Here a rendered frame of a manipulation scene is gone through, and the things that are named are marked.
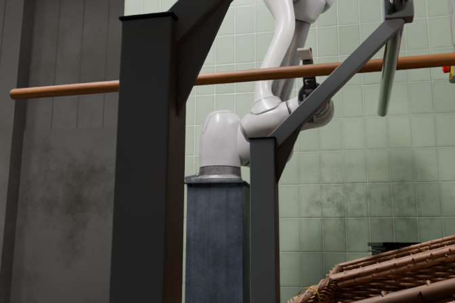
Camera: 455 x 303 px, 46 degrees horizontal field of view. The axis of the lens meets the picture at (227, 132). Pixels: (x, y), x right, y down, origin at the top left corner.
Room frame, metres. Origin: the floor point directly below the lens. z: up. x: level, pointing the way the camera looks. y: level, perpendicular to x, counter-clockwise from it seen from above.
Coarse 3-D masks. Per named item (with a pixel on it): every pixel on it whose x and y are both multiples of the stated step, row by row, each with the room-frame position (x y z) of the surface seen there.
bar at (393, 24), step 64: (192, 0) 0.37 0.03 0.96; (384, 0) 0.80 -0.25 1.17; (128, 64) 0.38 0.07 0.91; (192, 64) 0.38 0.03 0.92; (384, 64) 1.06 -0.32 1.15; (128, 128) 0.38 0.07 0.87; (128, 192) 0.37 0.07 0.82; (256, 192) 0.84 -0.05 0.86; (128, 256) 0.37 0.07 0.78; (256, 256) 0.84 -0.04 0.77
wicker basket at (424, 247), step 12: (432, 240) 1.42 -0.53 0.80; (444, 240) 1.40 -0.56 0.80; (384, 252) 1.44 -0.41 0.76; (396, 252) 1.43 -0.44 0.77; (408, 252) 1.42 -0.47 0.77; (420, 252) 1.42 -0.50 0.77; (348, 264) 1.46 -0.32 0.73; (360, 264) 1.45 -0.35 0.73; (372, 264) 0.93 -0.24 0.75; (372, 288) 0.93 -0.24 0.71; (384, 288) 0.92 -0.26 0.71
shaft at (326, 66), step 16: (320, 64) 1.21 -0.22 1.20; (336, 64) 1.20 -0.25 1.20; (368, 64) 1.18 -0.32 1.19; (400, 64) 1.16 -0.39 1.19; (416, 64) 1.16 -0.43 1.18; (432, 64) 1.15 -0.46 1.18; (448, 64) 1.14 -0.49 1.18; (208, 80) 1.28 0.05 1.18; (224, 80) 1.27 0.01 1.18; (240, 80) 1.26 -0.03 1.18; (256, 80) 1.26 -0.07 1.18; (16, 96) 1.41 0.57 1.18; (32, 96) 1.41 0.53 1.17; (48, 96) 1.40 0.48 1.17
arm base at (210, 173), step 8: (200, 168) 1.94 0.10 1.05; (208, 168) 1.91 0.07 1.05; (216, 168) 1.90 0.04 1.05; (224, 168) 1.90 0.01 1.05; (232, 168) 1.91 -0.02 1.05; (192, 176) 1.98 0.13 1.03; (200, 176) 1.93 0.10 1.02; (208, 176) 1.90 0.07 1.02; (216, 176) 1.89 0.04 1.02; (224, 176) 1.89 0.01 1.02; (232, 176) 1.89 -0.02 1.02; (240, 176) 1.95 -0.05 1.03
